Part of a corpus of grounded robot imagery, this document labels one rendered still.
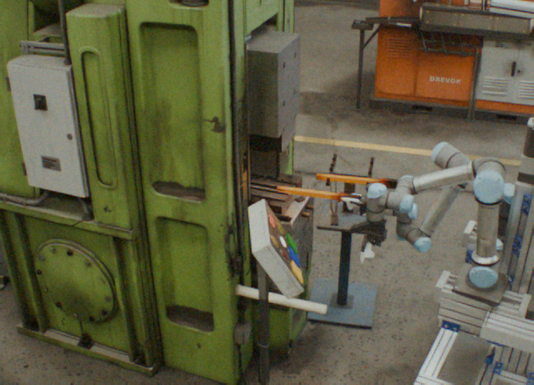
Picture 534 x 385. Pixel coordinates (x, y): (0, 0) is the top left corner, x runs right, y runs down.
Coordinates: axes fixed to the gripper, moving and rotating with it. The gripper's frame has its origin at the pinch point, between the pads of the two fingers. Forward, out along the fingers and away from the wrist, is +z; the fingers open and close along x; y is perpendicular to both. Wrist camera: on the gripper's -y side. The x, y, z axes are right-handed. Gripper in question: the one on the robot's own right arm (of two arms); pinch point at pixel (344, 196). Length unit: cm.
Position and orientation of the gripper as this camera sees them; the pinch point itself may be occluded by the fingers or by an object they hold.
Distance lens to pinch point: 325.4
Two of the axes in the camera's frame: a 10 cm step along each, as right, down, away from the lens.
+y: 0.4, 8.6, 5.1
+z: -9.3, -1.5, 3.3
